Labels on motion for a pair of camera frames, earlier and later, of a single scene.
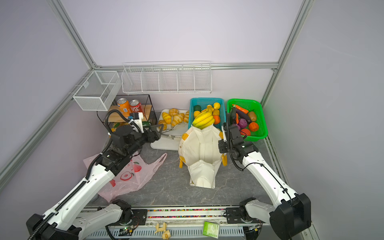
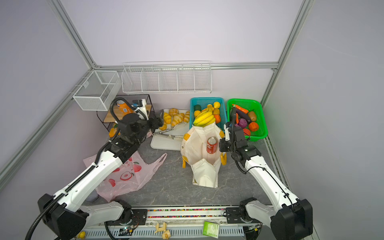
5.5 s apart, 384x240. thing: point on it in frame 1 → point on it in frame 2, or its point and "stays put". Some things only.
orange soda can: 124,106 stays put
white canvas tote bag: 198,149 stays put
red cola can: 135,106 → 211,145
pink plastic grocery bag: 136,174 stays put
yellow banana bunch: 204,120 stays put
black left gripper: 157,136 → 155,120
